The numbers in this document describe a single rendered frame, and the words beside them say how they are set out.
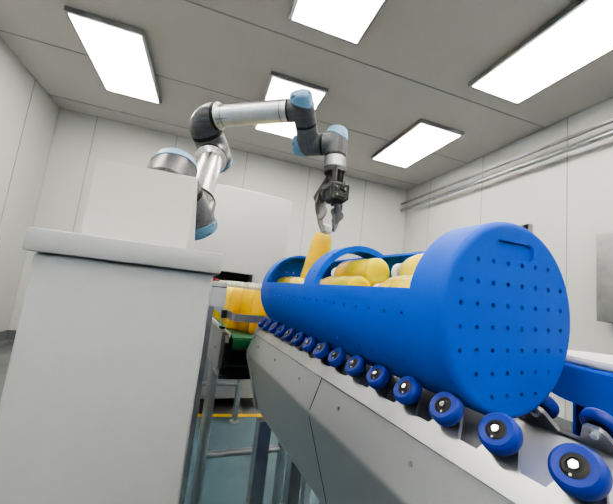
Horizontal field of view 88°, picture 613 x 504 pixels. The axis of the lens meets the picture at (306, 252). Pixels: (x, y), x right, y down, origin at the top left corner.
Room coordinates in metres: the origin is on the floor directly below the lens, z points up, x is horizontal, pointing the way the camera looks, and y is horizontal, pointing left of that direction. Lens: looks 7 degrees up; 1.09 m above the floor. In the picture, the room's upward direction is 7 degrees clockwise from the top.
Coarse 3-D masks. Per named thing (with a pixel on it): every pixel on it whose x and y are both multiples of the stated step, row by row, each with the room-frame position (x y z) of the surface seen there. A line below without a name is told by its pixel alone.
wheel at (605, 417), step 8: (584, 408) 0.46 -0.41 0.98; (592, 408) 0.45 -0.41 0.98; (584, 416) 0.46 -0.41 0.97; (592, 416) 0.45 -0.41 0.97; (600, 416) 0.44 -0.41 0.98; (608, 416) 0.44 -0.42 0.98; (592, 424) 0.46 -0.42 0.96; (600, 424) 0.44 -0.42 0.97; (608, 424) 0.44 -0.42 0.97; (608, 432) 0.44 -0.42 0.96
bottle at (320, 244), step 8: (320, 232) 1.07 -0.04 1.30; (328, 232) 1.06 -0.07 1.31; (312, 240) 1.08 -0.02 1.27; (320, 240) 1.06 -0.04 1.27; (328, 240) 1.06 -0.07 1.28; (312, 248) 1.07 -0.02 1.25; (320, 248) 1.06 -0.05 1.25; (328, 248) 1.07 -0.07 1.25; (312, 256) 1.08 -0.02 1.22; (320, 256) 1.07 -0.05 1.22; (304, 264) 1.11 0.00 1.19; (312, 264) 1.09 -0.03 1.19; (304, 272) 1.11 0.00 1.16
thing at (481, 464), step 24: (264, 336) 1.18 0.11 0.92; (312, 360) 0.82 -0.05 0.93; (336, 384) 0.68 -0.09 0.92; (360, 384) 0.62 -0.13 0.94; (384, 408) 0.54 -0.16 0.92; (408, 408) 0.51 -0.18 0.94; (408, 432) 0.48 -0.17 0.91; (432, 432) 0.45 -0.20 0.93; (456, 432) 0.43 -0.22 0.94; (456, 456) 0.41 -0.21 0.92; (480, 456) 0.39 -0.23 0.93; (480, 480) 0.37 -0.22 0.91; (504, 480) 0.36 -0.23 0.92; (528, 480) 0.34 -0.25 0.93
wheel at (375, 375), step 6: (378, 366) 0.59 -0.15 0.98; (384, 366) 0.58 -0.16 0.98; (372, 372) 0.59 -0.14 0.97; (378, 372) 0.58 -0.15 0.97; (384, 372) 0.57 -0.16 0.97; (366, 378) 0.59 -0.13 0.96; (372, 378) 0.58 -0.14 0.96; (378, 378) 0.57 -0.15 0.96; (384, 378) 0.56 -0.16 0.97; (372, 384) 0.57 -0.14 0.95; (378, 384) 0.56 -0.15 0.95; (384, 384) 0.56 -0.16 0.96
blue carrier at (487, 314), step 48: (480, 240) 0.44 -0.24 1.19; (528, 240) 0.48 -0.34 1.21; (288, 288) 0.94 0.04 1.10; (336, 288) 0.67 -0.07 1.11; (384, 288) 0.52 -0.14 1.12; (432, 288) 0.43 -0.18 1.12; (480, 288) 0.44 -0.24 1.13; (528, 288) 0.48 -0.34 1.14; (336, 336) 0.71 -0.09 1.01; (384, 336) 0.53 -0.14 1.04; (432, 336) 0.43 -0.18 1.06; (480, 336) 0.44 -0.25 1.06; (528, 336) 0.48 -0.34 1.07; (432, 384) 0.48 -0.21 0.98; (480, 384) 0.44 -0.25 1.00; (528, 384) 0.48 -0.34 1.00
